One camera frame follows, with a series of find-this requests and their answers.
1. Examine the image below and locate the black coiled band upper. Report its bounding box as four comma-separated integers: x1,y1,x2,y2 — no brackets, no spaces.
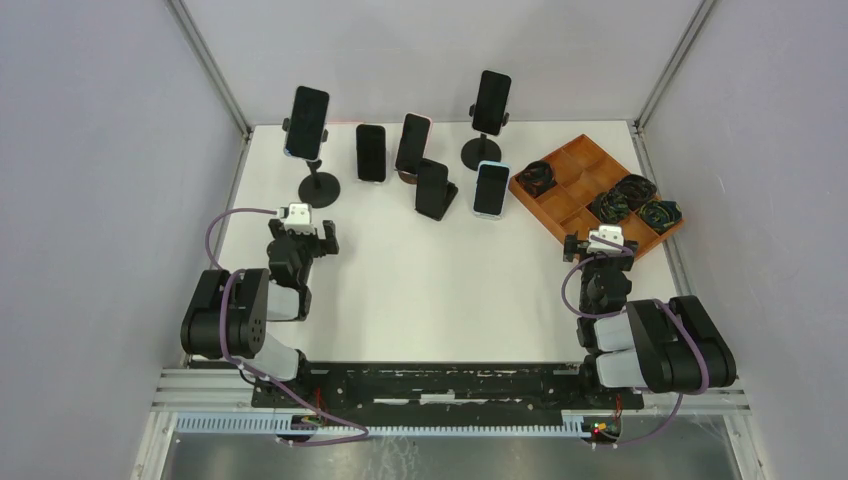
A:
614,174,657,211

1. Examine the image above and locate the black folding phone stand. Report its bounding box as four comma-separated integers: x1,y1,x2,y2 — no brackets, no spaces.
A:
414,181,458,221

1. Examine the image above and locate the orange compartment tray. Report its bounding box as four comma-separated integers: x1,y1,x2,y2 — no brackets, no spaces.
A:
508,134,685,257

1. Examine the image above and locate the black phone on tall stand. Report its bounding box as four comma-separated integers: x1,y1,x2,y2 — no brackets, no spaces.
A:
471,70,512,136

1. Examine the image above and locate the black coiled band left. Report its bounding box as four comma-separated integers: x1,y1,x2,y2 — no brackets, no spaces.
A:
517,160,557,198

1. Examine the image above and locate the black phone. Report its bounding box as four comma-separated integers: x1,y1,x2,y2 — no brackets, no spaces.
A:
356,124,387,183
471,70,512,136
415,159,448,220

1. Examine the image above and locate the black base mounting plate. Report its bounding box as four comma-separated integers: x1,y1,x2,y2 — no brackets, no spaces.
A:
287,362,644,427

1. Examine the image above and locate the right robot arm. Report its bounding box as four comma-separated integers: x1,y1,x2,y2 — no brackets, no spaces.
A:
563,225,737,408

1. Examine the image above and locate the white slotted cable duct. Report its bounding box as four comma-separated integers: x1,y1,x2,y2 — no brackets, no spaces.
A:
173,413,624,439

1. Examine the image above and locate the black pole stand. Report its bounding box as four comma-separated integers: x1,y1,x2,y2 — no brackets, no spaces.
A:
460,100,510,171
284,147,341,209

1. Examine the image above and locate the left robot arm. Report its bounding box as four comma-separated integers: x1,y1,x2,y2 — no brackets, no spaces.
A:
180,219,339,408

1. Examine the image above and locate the black coiled band right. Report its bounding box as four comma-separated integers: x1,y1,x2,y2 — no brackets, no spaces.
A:
637,200,683,235

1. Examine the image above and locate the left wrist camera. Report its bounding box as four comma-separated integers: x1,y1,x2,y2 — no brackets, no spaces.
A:
278,203,317,235

